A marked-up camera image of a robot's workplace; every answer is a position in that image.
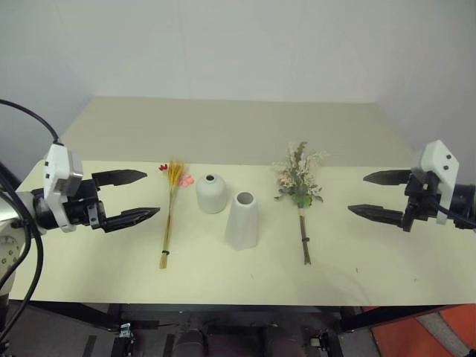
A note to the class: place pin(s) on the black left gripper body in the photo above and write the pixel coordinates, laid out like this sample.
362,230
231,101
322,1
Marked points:
82,210

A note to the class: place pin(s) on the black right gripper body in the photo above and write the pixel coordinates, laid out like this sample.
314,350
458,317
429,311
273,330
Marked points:
422,202

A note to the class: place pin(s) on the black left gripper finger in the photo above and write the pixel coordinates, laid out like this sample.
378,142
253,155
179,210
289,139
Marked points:
121,177
134,216

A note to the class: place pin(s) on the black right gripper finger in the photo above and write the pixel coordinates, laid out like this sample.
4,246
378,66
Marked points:
379,214
390,177

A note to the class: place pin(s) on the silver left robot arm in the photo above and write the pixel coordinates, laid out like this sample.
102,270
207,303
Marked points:
8,256

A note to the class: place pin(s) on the round white ceramic vase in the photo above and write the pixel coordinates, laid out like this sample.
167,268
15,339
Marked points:
212,197

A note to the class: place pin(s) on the tall white ceramic vase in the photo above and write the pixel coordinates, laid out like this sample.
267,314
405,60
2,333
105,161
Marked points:
242,227

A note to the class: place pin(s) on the yellow dried wheat bouquet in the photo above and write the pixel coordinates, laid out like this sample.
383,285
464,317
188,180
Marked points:
170,208

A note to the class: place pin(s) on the green pink dried flower bouquet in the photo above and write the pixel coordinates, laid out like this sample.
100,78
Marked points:
298,178

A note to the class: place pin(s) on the table caster wheel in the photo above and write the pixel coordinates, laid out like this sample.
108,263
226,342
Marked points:
125,330
319,341

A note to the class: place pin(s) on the orange floor object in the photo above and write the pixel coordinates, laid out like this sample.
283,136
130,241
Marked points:
427,334

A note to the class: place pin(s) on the dark rounded shape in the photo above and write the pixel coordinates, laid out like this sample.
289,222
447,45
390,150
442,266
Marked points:
191,344

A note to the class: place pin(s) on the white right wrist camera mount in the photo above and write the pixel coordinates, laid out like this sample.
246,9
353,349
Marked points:
442,160

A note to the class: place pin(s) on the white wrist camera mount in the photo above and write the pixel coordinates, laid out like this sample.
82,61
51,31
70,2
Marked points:
442,160
56,167

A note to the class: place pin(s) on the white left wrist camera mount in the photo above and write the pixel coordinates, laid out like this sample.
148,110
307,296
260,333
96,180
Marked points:
56,167

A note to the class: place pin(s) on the black metal table frame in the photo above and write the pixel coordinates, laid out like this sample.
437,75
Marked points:
223,308

